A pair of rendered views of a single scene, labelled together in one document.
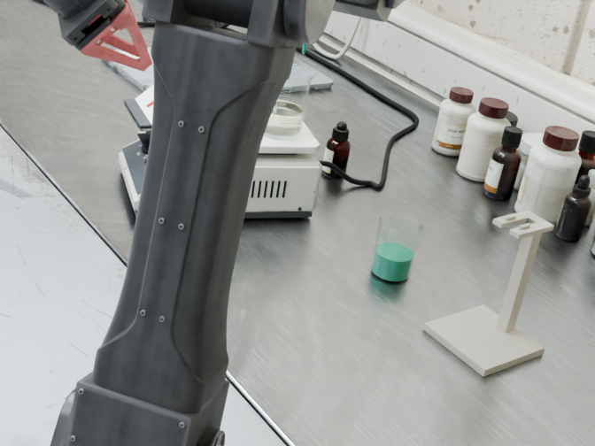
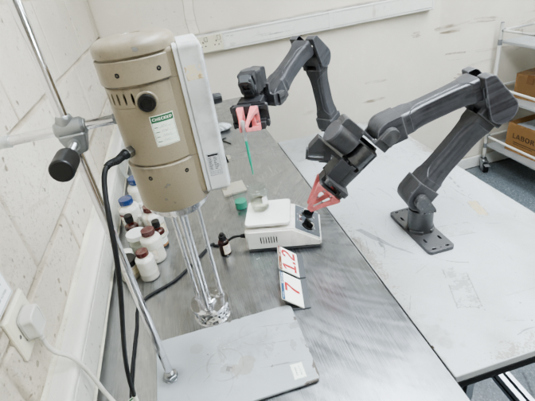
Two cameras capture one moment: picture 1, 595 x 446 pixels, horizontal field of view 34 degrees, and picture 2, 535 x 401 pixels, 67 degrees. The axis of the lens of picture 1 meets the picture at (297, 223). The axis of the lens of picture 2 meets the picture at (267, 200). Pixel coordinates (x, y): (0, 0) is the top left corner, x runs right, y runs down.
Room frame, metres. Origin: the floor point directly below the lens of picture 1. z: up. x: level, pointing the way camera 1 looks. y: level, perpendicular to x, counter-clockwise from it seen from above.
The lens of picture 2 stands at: (1.80, 0.52, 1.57)
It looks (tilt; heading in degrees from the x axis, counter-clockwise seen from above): 30 degrees down; 209
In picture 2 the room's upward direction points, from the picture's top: 9 degrees counter-clockwise
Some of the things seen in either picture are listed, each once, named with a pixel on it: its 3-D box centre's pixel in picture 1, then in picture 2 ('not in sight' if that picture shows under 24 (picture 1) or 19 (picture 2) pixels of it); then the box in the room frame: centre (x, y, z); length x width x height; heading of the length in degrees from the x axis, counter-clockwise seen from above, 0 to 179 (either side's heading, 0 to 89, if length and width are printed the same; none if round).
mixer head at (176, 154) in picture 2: not in sight; (173, 125); (1.39, 0.16, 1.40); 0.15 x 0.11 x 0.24; 128
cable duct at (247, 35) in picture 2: not in sight; (279, 29); (-0.41, -0.46, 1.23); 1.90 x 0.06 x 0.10; 128
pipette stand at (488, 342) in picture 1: (498, 283); (230, 173); (0.76, -0.19, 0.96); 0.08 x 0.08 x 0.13; 40
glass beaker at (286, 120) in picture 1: (285, 100); (257, 196); (0.98, 0.03, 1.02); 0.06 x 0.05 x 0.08; 96
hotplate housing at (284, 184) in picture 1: (227, 163); (279, 224); (0.98, 0.09, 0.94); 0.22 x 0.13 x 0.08; 111
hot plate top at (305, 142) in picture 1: (254, 126); (268, 212); (0.99, 0.06, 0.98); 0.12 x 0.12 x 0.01; 21
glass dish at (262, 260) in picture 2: not in sight; (261, 261); (1.11, 0.09, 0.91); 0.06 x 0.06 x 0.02
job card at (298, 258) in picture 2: not in sight; (290, 261); (1.10, 0.16, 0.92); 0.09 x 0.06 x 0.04; 26
